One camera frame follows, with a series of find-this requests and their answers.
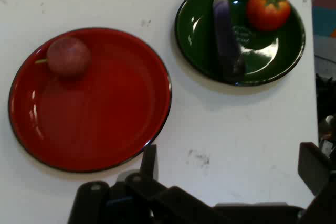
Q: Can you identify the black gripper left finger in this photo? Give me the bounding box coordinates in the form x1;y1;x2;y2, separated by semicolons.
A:
67;144;216;224

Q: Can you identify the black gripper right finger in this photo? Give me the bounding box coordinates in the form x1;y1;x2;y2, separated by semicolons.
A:
297;142;336;224

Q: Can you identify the purple eggplant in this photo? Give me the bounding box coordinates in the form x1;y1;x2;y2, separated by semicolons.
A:
213;0;246;78

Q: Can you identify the red enamel plate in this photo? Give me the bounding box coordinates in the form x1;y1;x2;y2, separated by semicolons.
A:
7;27;172;173

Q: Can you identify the green enamel plate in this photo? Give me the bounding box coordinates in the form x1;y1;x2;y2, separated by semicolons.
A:
174;0;307;87

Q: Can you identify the red apple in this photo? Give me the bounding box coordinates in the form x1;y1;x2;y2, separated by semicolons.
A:
35;37;92;78

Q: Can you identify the red tomato green stem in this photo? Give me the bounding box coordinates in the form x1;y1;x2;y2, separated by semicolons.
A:
246;0;291;31

